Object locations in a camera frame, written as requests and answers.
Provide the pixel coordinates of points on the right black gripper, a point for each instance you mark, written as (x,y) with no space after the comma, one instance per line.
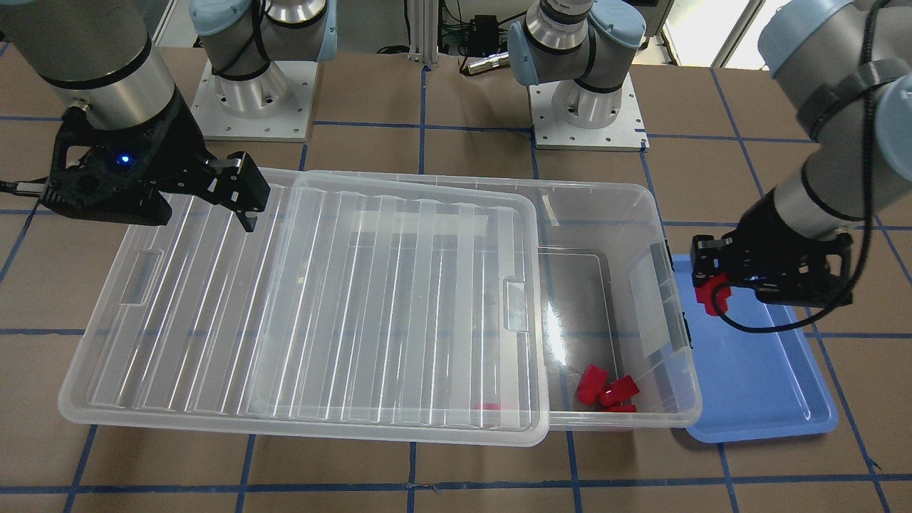
(173,151)

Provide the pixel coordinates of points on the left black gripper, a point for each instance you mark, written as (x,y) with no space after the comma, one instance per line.
(768,229)

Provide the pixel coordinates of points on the clear plastic box lid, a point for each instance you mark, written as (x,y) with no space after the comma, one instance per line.
(358,308)

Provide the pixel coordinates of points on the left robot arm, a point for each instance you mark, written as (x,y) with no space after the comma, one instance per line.
(844,66)

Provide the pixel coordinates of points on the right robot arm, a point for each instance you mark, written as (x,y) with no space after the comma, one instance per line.
(101,52)

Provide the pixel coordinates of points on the clear plastic storage box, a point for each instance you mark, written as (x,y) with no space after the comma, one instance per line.
(609,299)

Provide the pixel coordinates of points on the red block in box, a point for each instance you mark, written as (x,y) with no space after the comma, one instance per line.
(620,409)
(592,383)
(618,392)

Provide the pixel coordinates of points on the blue plastic tray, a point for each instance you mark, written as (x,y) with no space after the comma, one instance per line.
(754,386)

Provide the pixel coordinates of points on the black power adapter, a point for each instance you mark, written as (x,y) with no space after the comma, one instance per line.
(482,35)

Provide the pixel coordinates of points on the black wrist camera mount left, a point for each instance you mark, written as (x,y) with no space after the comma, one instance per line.
(802,272)

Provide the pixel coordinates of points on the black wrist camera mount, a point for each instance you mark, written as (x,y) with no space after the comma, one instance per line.
(103,175)
(802,272)

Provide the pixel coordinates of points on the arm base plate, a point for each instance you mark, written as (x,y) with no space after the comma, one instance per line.
(274,107)
(567,117)

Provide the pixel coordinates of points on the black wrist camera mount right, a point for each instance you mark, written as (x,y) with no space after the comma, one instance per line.
(103,175)

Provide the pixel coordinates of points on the aluminium frame post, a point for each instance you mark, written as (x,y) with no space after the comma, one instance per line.
(423,23)

